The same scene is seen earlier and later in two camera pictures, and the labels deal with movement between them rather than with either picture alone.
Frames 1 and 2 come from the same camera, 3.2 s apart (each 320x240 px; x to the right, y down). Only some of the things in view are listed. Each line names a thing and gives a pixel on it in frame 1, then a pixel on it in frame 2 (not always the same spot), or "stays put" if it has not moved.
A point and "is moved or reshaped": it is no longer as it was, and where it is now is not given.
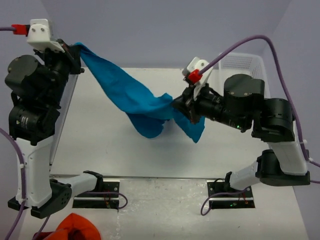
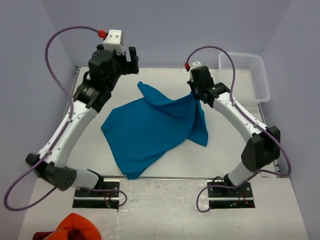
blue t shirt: x=149 y=109 is moved or reshaped
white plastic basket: x=236 y=63 stays put
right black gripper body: x=207 y=104 -> x=195 y=89
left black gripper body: x=61 y=63 -> x=120 y=59
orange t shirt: x=75 y=227 stays put
